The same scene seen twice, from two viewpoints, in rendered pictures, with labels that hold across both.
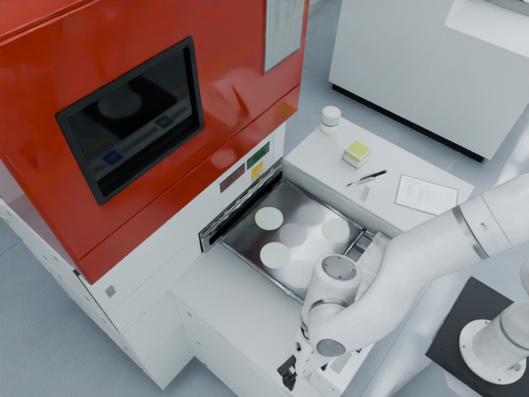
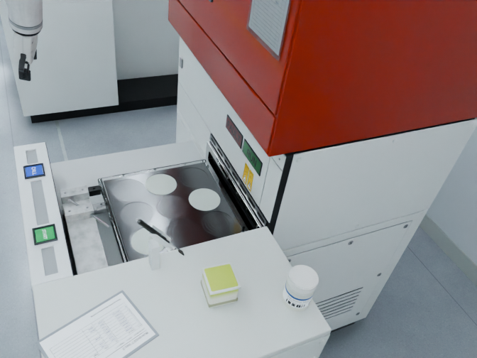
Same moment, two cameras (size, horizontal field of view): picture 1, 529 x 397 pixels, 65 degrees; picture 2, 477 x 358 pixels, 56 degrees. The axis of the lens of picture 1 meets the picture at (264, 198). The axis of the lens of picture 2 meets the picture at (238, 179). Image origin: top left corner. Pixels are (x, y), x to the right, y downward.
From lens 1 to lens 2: 162 cm
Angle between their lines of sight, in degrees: 69
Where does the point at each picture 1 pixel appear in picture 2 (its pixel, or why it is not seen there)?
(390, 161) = (190, 341)
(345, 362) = (27, 159)
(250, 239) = (191, 177)
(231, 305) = (149, 163)
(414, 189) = (121, 331)
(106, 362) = not seen: hidden behind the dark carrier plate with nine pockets
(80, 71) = not seen: outside the picture
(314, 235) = (157, 220)
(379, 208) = (129, 271)
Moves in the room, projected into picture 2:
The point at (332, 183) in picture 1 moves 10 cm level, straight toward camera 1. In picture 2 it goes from (199, 248) to (174, 227)
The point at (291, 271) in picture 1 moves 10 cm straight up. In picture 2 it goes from (135, 186) to (135, 162)
